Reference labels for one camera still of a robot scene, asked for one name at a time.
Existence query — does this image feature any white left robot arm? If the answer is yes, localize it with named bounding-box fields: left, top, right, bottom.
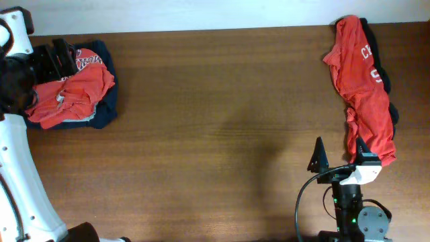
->
left=1, top=39, right=118, bottom=241

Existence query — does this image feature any orange t-shirt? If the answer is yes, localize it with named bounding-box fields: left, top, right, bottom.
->
left=26, top=48, right=114, bottom=129

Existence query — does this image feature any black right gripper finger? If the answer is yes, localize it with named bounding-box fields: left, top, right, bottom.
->
left=307, top=136, right=329, bottom=173
left=355, top=137, right=382, bottom=165

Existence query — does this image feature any folded dark navy garment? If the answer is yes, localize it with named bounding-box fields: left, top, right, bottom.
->
left=24, top=40, right=119, bottom=130

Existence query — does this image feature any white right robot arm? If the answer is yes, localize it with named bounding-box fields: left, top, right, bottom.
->
left=307, top=137, right=392, bottom=242

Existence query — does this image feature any folded grey garment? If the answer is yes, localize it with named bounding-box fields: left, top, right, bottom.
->
left=60, top=106, right=97, bottom=122

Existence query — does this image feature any red garment with white letters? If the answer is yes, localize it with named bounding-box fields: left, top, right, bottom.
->
left=323, top=15, right=398, bottom=166

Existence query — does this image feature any black garment under red one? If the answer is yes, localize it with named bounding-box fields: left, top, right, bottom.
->
left=360, top=17, right=400, bottom=135

